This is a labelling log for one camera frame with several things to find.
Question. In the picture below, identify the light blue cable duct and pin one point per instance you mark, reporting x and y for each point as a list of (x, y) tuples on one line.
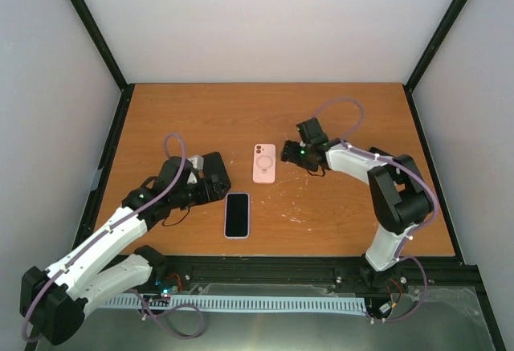
[(261, 304)]

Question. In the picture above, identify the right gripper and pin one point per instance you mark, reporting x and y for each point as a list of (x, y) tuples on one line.
[(289, 154)]

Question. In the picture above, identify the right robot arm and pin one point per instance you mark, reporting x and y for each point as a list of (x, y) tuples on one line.
[(402, 201)]

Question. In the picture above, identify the black phone case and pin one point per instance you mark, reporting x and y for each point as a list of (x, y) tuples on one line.
[(214, 169)]

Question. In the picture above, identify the pink phone case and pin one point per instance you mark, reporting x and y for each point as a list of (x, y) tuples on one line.
[(264, 163)]

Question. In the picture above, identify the metal base plate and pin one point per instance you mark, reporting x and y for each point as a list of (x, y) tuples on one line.
[(437, 325)]

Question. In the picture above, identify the black aluminium frame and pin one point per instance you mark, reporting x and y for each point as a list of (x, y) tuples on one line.
[(126, 91)]

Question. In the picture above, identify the purple phone case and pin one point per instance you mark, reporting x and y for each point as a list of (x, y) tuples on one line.
[(249, 214)]

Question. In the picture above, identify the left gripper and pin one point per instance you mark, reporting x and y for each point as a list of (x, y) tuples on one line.
[(204, 197)]

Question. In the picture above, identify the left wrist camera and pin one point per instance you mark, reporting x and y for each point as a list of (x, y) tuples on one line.
[(196, 170)]

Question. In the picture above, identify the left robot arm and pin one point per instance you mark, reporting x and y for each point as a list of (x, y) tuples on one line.
[(56, 300)]

